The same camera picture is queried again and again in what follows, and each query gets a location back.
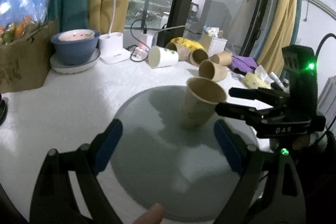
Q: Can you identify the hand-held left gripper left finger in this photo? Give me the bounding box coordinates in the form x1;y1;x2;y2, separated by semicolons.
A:
29;119;124;224

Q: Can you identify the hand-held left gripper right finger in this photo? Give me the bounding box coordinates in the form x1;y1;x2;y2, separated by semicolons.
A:
214;120;307;224

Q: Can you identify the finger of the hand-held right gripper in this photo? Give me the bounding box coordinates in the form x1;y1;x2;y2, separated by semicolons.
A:
228;87;290;107
215;103;275;125

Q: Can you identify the printed brown paper cup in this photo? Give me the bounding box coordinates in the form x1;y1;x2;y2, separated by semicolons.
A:
165;42;192;61

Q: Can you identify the white paper cup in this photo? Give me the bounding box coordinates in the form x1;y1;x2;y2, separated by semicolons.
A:
148;46;179;69

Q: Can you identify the person's left hand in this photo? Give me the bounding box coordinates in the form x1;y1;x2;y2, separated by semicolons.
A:
131;203;166;224

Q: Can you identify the yellow tissue pack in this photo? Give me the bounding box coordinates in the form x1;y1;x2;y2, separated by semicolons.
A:
243;73;271;90

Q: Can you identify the white crumpled tissue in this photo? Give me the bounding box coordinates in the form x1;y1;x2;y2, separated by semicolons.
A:
254;65;273;83

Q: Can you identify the purple cloth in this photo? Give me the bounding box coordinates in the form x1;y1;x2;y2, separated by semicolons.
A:
231;55;259;73

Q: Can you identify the round grey glass tray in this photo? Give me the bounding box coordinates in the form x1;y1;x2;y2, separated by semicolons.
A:
110;85;267;223

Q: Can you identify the white woven basket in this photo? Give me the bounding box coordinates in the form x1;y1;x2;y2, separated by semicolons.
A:
200;30;228;57

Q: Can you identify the yellow cloth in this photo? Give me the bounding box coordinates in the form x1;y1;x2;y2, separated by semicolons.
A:
171;37;205;51

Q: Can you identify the grey plate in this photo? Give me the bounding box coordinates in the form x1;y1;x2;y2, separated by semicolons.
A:
50;49;101;74

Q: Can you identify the white power strip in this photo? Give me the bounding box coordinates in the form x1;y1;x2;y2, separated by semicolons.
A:
126;46;150;62

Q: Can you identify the white air conditioner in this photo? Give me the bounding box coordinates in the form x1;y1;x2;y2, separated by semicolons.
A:
302;0;336;20

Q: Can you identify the blue bowl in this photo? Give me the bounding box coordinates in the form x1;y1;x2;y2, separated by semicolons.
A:
51;30;101;65

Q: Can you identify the black box device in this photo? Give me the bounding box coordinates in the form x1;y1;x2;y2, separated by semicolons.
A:
152;26;186;47

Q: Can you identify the black round object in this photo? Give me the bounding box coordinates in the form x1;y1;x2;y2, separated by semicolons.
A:
0;94;8;126

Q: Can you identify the white charger plug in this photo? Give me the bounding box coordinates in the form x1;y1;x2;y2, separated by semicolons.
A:
140;27;153;48

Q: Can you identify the pink white bowl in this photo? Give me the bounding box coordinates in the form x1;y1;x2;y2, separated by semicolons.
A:
58;29;95;42

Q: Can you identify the cardboard box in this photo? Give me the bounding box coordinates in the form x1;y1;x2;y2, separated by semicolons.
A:
0;20;59;94

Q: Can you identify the clear plastic bag of fruit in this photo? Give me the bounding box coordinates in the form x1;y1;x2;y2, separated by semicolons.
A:
0;0;51;45

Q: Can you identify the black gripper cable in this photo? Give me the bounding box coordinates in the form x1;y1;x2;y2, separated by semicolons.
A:
314;33;336;56

